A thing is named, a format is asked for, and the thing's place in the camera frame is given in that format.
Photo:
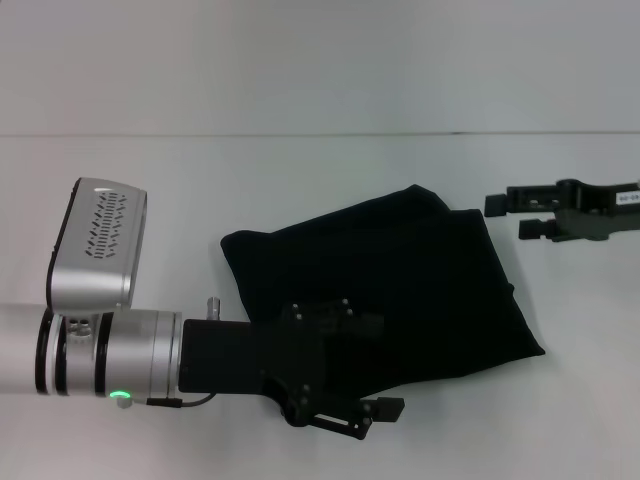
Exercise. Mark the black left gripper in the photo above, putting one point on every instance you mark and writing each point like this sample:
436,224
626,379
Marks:
240,355

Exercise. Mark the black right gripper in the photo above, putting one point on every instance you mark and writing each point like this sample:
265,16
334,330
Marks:
595,210

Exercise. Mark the black shirt with FREE print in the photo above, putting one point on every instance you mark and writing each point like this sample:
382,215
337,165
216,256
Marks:
400,275

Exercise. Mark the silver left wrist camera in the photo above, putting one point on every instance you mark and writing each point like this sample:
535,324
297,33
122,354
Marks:
95,245

